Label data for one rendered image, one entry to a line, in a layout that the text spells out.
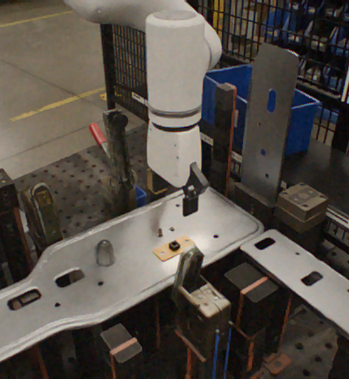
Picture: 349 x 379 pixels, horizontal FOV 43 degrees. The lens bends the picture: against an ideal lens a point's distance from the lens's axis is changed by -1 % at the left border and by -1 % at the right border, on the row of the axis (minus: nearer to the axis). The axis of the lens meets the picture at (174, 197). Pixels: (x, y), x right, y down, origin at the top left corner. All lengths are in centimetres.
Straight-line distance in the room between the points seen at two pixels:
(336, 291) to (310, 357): 31
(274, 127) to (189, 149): 29
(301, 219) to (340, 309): 21
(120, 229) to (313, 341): 54
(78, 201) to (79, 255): 67
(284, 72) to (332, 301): 43
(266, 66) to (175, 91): 31
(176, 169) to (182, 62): 17
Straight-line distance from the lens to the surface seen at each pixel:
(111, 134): 91
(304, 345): 114
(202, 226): 94
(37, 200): 91
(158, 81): 66
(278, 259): 88
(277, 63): 90
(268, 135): 96
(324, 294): 84
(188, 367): 89
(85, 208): 151
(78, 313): 79
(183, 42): 64
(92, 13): 70
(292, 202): 93
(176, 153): 70
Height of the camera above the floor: 159
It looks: 36 degrees down
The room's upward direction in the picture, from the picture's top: straight up
